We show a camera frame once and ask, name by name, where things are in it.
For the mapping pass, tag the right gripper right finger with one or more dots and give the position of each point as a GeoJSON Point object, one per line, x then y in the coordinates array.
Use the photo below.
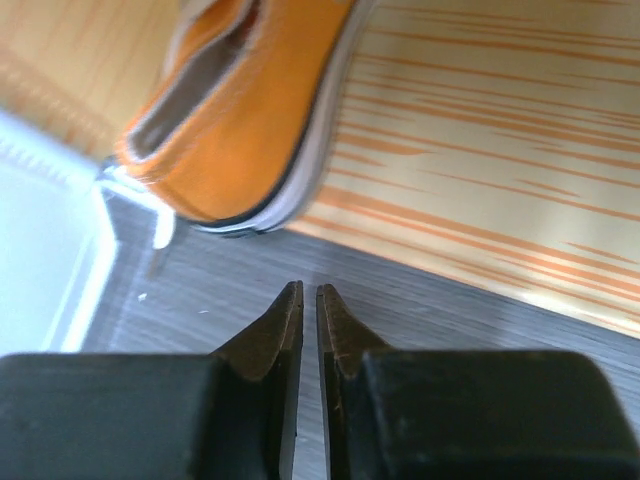
{"type": "Point", "coordinates": [463, 414]}

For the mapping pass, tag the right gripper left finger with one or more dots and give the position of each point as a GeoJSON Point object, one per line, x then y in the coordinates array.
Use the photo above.
{"type": "Point", "coordinates": [228, 414]}

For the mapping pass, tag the orange sneaker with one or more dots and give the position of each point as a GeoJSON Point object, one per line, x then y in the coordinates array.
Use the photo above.
{"type": "Point", "coordinates": [236, 136]}

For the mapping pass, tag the white cabinet door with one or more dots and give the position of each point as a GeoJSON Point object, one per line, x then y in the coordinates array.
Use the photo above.
{"type": "Point", "coordinates": [58, 242]}

